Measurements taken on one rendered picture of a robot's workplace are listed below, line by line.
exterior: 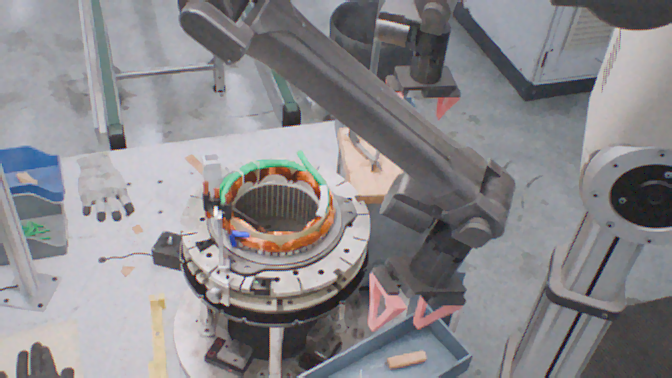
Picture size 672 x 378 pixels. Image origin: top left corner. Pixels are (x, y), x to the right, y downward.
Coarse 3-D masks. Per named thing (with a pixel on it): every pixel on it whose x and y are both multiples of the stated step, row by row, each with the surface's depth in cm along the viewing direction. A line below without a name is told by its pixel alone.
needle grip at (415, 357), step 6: (408, 354) 108; (414, 354) 108; (420, 354) 108; (390, 360) 107; (396, 360) 107; (402, 360) 107; (408, 360) 108; (414, 360) 108; (420, 360) 108; (390, 366) 107; (396, 366) 107
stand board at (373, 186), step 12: (348, 132) 143; (348, 144) 140; (348, 156) 137; (360, 156) 138; (372, 156) 138; (348, 168) 135; (360, 168) 135; (384, 168) 136; (396, 168) 136; (348, 180) 133; (360, 180) 133; (372, 180) 133; (384, 180) 133; (360, 192) 130; (372, 192) 130; (384, 192) 131
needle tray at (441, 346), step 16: (384, 336) 109; (400, 336) 112; (416, 336) 113; (432, 336) 113; (448, 336) 110; (352, 352) 106; (368, 352) 109; (384, 352) 110; (400, 352) 110; (432, 352) 111; (448, 352) 111; (464, 352) 107; (320, 368) 103; (336, 368) 106; (352, 368) 107; (368, 368) 107; (384, 368) 108; (400, 368) 108; (416, 368) 108; (432, 368) 108; (448, 368) 104; (464, 368) 108
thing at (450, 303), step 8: (424, 296) 92; (432, 296) 91; (440, 296) 91; (448, 296) 92; (456, 296) 93; (424, 304) 99; (432, 304) 91; (440, 304) 92; (448, 304) 93; (456, 304) 94; (464, 304) 95; (416, 312) 99; (432, 312) 97; (440, 312) 96; (448, 312) 95; (416, 320) 99; (424, 320) 98; (432, 320) 97
